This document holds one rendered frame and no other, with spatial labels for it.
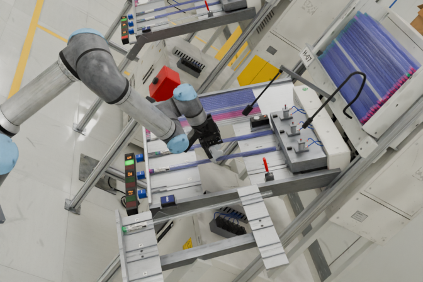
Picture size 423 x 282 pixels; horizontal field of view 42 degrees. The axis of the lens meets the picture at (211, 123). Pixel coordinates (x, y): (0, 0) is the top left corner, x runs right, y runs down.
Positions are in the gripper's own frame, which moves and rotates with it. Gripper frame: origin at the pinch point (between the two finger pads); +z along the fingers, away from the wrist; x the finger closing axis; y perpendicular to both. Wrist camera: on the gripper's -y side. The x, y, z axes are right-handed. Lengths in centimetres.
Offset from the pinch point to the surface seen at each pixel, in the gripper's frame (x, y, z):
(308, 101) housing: 16.7, 44.2, 3.8
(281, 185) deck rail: -21.0, 21.4, 6.4
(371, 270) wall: 53, 51, 177
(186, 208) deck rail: -21.0, -13.7, -0.8
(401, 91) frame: -22, 70, -14
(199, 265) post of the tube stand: -49, -12, -1
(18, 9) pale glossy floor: 240, -115, -15
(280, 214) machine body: 31, 13, 74
